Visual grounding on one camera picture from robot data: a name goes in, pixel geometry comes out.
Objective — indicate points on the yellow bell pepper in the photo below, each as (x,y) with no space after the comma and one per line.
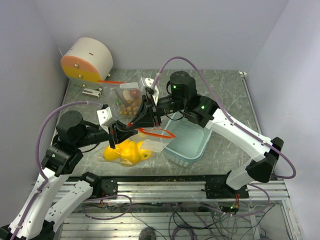
(129,154)

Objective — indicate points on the yellow mango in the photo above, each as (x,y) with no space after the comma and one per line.
(112,154)

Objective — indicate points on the bunch of brown longans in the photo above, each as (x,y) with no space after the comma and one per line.
(130,107)

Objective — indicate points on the clear zip bag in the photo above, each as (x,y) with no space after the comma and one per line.
(123,99)
(159,138)

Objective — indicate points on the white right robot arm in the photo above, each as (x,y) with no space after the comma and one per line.
(206,113)

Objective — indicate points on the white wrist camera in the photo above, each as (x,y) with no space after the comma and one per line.
(146,85)
(106,117)

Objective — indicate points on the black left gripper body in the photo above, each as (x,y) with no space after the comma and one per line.
(93,135)

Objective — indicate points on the light blue fruit basket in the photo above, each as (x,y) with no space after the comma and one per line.
(189,143)

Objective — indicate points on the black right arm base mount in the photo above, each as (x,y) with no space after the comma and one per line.
(219,190)

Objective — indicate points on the yellow orange fruit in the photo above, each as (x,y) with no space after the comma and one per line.
(138,141)

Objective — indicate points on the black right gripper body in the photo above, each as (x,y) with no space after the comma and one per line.
(169,104)

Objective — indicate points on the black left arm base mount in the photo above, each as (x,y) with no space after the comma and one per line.
(102,186)

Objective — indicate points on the round white drawer box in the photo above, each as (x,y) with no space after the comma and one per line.
(87,63)

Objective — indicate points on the white garlic bulb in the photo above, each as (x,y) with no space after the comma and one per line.
(126,95)

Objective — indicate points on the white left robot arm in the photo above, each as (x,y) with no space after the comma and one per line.
(40,217)

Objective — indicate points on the small white metal latch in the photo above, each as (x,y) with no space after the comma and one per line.
(91,93)

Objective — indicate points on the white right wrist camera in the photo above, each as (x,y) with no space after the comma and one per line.
(146,85)

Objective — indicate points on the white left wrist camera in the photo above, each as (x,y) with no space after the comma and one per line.
(106,117)

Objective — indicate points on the aluminium extrusion rail frame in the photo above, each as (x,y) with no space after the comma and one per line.
(176,208)

